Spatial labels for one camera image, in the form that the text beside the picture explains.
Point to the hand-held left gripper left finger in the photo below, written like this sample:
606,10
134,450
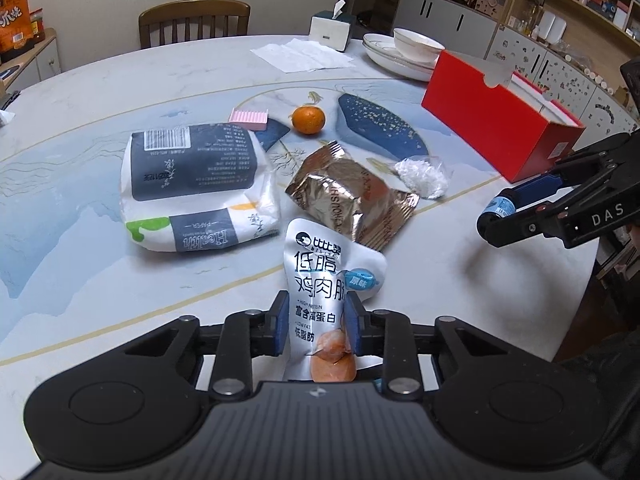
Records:
282,327

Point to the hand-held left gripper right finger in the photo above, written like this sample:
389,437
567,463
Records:
352,325

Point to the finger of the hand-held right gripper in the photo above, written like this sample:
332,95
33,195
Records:
550,220
600,160

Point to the small blue label bottle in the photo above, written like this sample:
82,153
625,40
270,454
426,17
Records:
530,192

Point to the white snack pouch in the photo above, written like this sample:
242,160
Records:
320,280

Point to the gold foil snack packet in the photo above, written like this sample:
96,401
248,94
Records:
340,195

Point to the red cardboard box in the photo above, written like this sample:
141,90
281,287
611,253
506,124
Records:
475,110

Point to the clear bag of white granules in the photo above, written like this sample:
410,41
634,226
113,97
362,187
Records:
420,177

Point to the white tissue pack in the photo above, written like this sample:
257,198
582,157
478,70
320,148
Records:
200,180

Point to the wooden shelf unit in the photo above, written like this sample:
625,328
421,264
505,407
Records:
550,60

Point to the orange tangerine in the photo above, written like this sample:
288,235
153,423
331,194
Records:
308,120

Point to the pink ribbed soap dish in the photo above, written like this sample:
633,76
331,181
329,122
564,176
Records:
248,117

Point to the white plate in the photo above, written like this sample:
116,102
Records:
380,47
395,71

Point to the white gold-rimmed bowl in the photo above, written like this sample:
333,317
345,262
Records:
417,45

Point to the white paper napkins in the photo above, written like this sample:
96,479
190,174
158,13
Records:
300,55

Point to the white green tissue box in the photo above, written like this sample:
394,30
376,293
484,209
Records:
330,32

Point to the wooden chair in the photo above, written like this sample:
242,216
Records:
195,22

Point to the low white cabinet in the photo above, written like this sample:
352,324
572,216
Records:
45,65

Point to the red lidded jar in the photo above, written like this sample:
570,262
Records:
37,27

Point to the orange snack bag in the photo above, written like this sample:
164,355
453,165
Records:
14,20

